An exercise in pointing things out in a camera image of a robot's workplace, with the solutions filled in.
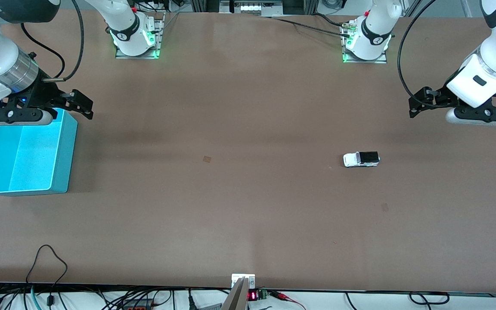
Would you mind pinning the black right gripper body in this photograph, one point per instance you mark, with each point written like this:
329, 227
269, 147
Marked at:
42, 94

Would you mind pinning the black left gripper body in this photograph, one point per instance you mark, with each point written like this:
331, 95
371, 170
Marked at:
442, 98

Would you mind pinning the white jeep toy black roof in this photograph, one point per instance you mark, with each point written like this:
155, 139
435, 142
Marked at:
355, 159

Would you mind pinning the turquoise plastic bin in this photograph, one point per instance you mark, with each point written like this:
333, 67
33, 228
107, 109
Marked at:
28, 159

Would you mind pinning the white lit background device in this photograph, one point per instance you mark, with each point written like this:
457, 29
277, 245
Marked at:
251, 6

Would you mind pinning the red LED display module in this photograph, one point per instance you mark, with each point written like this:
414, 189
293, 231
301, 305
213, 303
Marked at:
254, 295

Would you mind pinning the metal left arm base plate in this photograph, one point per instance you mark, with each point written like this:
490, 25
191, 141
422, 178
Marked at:
381, 59

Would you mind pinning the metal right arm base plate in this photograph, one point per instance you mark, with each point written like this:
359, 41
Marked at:
160, 34

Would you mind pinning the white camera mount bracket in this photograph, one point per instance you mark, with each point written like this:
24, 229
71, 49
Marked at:
243, 280

